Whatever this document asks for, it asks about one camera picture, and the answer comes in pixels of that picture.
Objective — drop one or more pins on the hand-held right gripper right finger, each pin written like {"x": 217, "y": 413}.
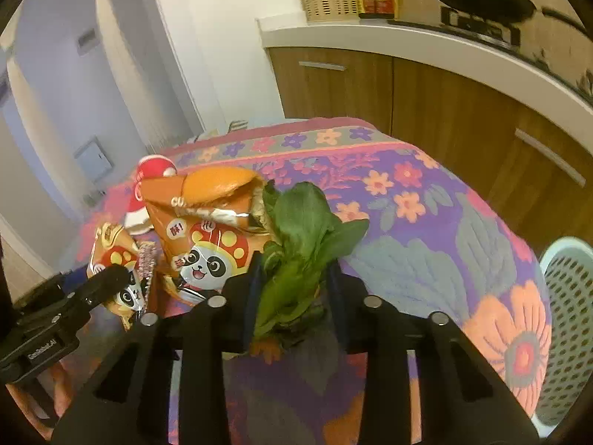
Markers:
{"x": 337, "y": 296}

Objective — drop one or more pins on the floral tablecloth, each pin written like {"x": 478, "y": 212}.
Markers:
{"x": 417, "y": 222}

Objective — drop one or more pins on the green leaf vegetable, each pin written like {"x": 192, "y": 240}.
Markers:
{"x": 296, "y": 236}

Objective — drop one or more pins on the large panda snack packet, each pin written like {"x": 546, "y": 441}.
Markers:
{"x": 204, "y": 245}

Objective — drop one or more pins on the wooden kitchen base cabinet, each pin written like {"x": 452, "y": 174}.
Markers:
{"x": 440, "y": 116}

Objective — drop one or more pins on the dotted snack wrapper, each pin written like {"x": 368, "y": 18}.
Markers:
{"x": 149, "y": 264}

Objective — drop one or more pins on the white kitchen countertop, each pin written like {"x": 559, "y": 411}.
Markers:
{"x": 370, "y": 37}

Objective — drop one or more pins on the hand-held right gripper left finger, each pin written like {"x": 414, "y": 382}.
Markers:
{"x": 252, "y": 296}

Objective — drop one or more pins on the grey wall box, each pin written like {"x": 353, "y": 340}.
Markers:
{"x": 95, "y": 160}

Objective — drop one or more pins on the small panda snack packet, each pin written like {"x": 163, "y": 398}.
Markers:
{"x": 113, "y": 250}

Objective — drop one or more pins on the wall switch panel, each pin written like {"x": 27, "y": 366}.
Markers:
{"x": 87, "y": 39}

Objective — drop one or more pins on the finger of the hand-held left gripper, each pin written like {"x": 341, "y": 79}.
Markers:
{"x": 109, "y": 280}

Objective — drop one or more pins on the red and white paper cup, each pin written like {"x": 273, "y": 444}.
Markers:
{"x": 153, "y": 169}

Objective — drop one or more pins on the light blue plastic basket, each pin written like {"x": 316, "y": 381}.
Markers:
{"x": 570, "y": 333}

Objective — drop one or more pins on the white curtain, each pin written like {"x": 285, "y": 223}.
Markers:
{"x": 125, "y": 55}

